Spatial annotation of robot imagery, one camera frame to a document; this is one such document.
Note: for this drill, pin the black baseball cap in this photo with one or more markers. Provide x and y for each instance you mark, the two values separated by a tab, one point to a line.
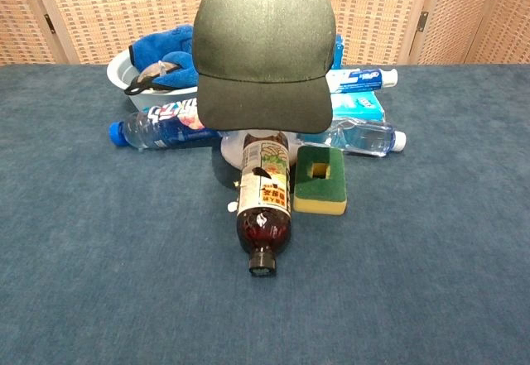
265	50

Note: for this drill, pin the brown tea bottle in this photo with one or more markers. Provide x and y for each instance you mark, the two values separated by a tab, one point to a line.
263	224

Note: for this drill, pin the clear white-capped water bottle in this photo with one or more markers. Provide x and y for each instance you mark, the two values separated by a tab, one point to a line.
364	137

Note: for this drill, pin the blue-capped blue-label drink bottle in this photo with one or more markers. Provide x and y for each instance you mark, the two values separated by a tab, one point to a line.
141	131

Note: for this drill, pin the small green box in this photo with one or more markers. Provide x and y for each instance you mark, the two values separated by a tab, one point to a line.
306	189

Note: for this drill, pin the small white cap piece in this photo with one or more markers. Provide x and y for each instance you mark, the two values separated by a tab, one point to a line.
232	207

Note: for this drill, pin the light blue tissue pack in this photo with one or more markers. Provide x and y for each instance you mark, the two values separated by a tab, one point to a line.
356	106

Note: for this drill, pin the white and blue toothpaste tube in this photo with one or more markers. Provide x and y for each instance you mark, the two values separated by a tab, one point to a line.
364	78

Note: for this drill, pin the blue Oreo box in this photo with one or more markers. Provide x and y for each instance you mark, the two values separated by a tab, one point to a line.
338	50

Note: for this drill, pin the blue cloth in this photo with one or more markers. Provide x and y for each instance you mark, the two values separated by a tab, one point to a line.
165	42

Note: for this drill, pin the blue felt tablecloth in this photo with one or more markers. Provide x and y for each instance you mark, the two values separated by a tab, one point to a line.
124	257

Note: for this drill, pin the white plastic basin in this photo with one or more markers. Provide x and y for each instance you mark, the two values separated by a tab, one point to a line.
120	75

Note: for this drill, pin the woven folding screen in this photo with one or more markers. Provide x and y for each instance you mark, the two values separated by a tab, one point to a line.
124	9

